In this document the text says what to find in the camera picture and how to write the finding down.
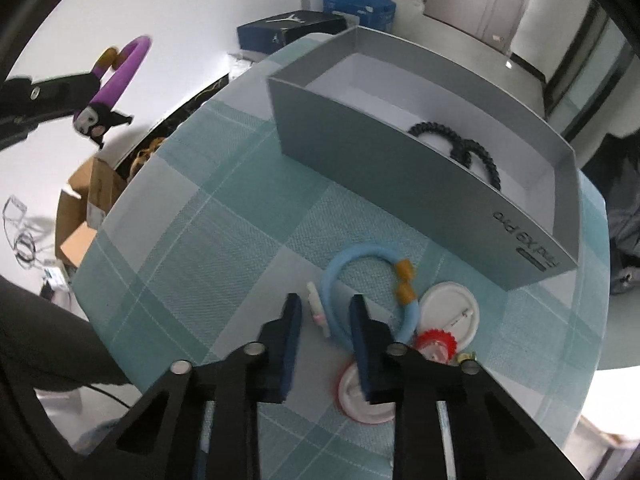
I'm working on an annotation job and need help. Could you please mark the teal checked tablecloth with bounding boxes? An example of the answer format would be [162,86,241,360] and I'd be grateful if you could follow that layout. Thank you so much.
[70,32,613,480]

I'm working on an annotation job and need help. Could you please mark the black framed glass door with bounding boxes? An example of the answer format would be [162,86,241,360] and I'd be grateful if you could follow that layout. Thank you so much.
[542,0,640,146]

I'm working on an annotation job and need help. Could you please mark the dark blue shoe box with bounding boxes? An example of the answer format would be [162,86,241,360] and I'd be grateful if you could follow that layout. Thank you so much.
[236,10,348,56]

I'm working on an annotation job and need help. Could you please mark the grey cardboard box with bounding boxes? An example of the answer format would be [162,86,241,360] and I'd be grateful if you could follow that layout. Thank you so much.
[266,26,581,291]

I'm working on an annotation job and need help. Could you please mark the clear plastic holder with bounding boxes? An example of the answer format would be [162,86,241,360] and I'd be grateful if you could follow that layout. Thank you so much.
[2,197,28,222]

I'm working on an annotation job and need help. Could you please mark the white pink hair clip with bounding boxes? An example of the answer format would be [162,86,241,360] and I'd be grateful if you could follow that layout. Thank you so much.
[306,282,332,339]

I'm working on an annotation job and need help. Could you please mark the white plastic bag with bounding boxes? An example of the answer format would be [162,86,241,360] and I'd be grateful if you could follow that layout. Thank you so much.
[380,0,426,26]

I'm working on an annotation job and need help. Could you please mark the brown cardboard box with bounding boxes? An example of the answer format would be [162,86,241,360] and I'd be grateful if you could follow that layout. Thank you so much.
[54,155,128,268]

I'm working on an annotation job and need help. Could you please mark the red rimmed white badge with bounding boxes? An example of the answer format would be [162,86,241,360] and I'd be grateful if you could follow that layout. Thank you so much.
[336,360,401,426]

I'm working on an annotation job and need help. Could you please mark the light blue bracelet orange beads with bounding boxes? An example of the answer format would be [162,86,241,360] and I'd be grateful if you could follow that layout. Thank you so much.
[320,243,420,348]

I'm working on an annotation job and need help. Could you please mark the person's dark trouser leg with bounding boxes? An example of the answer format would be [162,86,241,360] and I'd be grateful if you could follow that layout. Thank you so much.
[0,280,136,393]

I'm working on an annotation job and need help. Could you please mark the plain white round badge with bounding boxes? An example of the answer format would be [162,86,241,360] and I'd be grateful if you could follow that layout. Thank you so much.
[415,281,481,356]

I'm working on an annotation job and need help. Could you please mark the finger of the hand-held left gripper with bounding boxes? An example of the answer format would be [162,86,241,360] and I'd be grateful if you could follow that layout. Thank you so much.
[0,62,108,152]

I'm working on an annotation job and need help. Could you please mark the black spiral hair tie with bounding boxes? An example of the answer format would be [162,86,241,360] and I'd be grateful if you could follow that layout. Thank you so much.
[407,121,468,162]
[450,139,502,192]

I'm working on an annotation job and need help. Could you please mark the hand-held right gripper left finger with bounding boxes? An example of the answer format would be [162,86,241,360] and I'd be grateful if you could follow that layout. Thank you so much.
[82,292,303,480]

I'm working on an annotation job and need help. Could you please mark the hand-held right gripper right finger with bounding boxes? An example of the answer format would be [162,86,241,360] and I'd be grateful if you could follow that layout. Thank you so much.
[348,294,563,480]

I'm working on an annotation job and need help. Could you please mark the purple bracelet with cartoon charm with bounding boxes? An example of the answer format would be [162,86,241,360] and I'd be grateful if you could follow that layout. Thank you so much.
[72,35,153,149]

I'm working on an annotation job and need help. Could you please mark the red toothed round badge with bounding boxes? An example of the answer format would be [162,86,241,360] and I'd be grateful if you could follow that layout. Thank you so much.
[414,329,458,367]

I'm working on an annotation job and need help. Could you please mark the blue printed carton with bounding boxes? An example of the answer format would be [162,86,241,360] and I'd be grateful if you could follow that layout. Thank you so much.
[321,0,397,32]

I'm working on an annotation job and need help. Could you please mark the clear plastic packaging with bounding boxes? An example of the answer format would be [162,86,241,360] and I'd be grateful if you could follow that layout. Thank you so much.
[227,52,261,81]

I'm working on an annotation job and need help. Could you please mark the black hanging jacket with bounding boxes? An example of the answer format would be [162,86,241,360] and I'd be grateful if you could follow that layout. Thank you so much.
[580,132,640,296]

